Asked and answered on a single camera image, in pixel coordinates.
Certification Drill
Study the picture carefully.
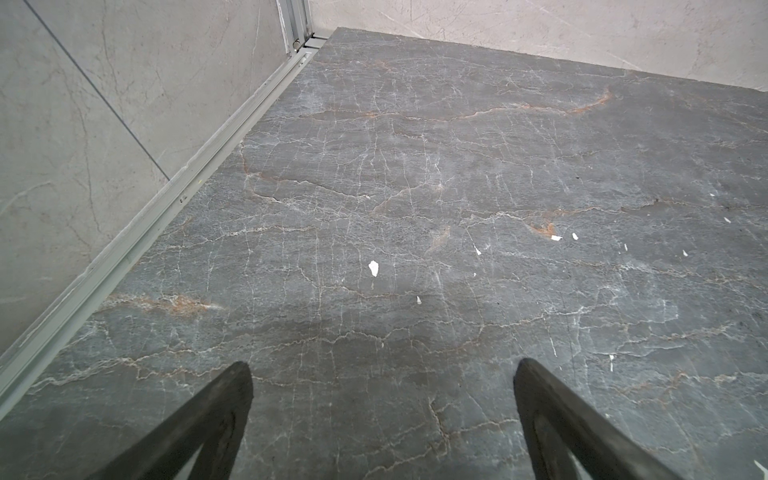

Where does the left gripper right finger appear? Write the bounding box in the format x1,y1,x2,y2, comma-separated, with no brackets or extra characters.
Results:
513,358,680,479

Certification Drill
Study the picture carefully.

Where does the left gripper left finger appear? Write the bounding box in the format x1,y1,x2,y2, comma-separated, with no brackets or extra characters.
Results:
89,361,253,479

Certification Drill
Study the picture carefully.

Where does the aluminium left side rail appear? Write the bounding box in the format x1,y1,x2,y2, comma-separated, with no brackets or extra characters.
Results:
1,1,316,413

